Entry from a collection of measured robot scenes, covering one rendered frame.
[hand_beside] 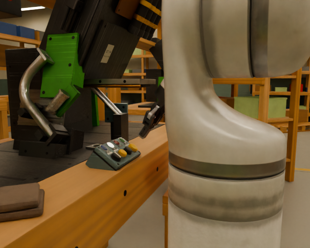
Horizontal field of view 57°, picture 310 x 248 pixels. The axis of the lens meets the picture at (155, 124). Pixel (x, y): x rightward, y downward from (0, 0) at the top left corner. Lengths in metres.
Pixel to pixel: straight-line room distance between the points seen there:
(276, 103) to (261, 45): 3.26
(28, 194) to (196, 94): 0.40
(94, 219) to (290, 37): 0.54
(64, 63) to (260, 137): 0.82
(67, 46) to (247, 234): 0.85
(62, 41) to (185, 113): 0.82
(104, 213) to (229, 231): 0.49
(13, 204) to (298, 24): 0.46
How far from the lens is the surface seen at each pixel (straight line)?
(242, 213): 0.21
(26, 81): 1.00
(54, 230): 0.54
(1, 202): 0.53
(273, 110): 3.43
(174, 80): 0.20
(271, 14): 0.19
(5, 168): 0.84
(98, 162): 0.75
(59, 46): 1.00
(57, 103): 0.90
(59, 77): 0.96
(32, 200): 0.52
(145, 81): 1.00
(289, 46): 0.20
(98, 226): 0.67
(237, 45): 0.20
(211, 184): 0.20
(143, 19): 1.10
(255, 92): 9.02
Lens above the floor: 1.12
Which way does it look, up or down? 8 degrees down
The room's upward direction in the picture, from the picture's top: straight up
